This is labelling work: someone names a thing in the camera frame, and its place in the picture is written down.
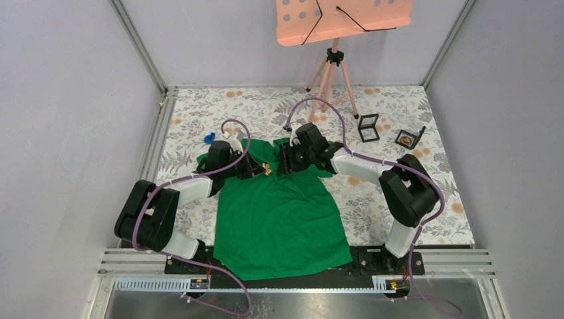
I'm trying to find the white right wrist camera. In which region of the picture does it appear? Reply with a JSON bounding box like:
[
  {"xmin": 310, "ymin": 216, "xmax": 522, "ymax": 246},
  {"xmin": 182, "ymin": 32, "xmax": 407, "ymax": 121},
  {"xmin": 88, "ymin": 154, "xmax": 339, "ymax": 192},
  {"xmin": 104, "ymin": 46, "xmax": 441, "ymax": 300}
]
[{"xmin": 283, "ymin": 122, "xmax": 303, "ymax": 146}]

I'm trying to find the green t-shirt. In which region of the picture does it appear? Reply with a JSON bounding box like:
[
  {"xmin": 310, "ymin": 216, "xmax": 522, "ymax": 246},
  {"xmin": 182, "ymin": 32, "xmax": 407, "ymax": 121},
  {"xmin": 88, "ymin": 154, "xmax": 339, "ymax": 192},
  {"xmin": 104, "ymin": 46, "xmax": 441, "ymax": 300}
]
[{"xmin": 213, "ymin": 138, "xmax": 352, "ymax": 280}]

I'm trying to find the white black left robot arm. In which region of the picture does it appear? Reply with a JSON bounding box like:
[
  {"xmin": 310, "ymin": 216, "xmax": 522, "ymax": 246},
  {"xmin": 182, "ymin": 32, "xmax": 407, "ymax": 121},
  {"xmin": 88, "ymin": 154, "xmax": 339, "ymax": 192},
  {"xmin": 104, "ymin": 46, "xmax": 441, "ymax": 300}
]
[{"xmin": 114, "ymin": 141, "xmax": 266, "ymax": 273}]

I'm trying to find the orange brooch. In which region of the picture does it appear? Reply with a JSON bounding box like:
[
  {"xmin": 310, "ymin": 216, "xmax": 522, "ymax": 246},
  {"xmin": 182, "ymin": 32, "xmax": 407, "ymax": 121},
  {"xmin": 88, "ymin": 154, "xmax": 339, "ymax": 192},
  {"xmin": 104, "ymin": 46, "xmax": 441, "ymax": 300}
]
[{"xmin": 262, "ymin": 163, "xmax": 272, "ymax": 175}]

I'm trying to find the pink music stand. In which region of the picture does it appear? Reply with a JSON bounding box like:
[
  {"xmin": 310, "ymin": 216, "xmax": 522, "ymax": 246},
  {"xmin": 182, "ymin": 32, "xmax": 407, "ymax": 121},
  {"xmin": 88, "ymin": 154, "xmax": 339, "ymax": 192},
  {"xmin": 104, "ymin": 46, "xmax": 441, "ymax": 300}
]
[{"xmin": 275, "ymin": 0, "xmax": 414, "ymax": 120}]

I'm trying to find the black display box frame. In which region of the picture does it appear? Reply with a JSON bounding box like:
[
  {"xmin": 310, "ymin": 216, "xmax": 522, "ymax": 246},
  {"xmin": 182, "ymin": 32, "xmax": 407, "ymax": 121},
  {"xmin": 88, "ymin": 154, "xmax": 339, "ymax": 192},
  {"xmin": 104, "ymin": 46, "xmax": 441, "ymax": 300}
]
[{"xmin": 357, "ymin": 113, "xmax": 380, "ymax": 143}]

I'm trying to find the small blue object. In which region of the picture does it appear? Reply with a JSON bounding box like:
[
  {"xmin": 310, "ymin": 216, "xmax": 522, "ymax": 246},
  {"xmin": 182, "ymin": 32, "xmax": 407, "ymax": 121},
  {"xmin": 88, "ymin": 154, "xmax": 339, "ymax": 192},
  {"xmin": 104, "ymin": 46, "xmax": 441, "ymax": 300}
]
[{"xmin": 204, "ymin": 132, "xmax": 216, "ymax": 145}]

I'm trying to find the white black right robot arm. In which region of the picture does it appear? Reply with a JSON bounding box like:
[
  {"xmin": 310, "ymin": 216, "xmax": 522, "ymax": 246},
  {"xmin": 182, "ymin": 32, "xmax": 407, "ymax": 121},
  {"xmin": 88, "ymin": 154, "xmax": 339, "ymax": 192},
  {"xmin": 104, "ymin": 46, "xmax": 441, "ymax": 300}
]
[{"xmin": 278, "ymin": 123, "xmax": 443, "ymax": 274}]

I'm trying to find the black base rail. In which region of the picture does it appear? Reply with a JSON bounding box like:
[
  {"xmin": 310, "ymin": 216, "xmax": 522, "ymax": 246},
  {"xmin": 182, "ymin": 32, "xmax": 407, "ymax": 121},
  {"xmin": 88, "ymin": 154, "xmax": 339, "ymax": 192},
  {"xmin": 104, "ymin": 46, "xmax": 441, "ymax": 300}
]
[{"xmin": 164, "ymin": 246, "xmax": 426, "ymax": 290}]

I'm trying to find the black box with ring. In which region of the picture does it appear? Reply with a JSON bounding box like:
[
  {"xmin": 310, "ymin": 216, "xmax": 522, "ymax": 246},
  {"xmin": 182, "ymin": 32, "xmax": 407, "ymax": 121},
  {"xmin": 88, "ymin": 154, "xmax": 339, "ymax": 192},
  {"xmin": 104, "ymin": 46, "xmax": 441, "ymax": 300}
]
[{"xmin": 394, "ymin": 126, "xmax": 426, "ymax": 150}]

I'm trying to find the floral table mat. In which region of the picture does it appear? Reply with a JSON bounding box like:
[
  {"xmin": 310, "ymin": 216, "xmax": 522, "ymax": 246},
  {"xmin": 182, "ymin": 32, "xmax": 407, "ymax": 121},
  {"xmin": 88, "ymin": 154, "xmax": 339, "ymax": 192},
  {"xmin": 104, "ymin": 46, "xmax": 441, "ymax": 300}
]
[{"xmin": 157, "ymin": 86, "xmax": 475, "ymax": 246}]

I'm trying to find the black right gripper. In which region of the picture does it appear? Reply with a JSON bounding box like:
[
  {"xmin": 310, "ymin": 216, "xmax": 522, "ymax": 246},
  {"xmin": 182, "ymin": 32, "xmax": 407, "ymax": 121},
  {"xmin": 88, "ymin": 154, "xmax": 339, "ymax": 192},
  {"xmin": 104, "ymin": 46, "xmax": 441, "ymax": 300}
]
[{"xmin": 277, "ymin": 140, "xmax": 315, "ymax": 175}]

